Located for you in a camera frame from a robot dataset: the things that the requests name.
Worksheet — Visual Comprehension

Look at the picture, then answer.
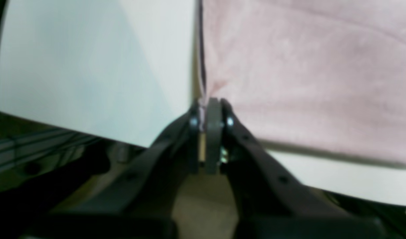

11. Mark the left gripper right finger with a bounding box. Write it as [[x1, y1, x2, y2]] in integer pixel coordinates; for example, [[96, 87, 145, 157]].
[[205, 98, 385, 239]]

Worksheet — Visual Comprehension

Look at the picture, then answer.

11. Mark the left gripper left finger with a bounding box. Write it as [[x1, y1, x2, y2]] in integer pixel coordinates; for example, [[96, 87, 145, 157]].
[[24, 101, 199, 239]]

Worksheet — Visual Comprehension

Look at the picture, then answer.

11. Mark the mauve t-shirt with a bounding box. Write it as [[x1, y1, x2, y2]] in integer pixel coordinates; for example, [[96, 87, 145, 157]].
[[202, 0, 406, 166]]

